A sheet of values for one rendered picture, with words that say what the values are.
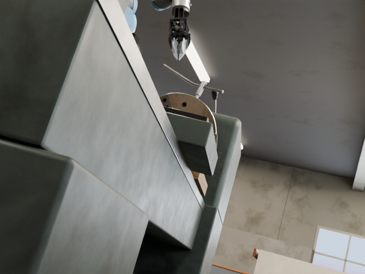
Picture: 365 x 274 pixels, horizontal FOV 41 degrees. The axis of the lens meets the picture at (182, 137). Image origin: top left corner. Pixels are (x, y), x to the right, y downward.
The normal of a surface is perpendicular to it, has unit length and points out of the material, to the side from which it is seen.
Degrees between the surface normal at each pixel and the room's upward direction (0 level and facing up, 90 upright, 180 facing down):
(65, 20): 90
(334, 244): 90
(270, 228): 90
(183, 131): 90
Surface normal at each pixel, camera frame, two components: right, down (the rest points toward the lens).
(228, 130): -0.11, -0.28
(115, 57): 0.95, 0.24
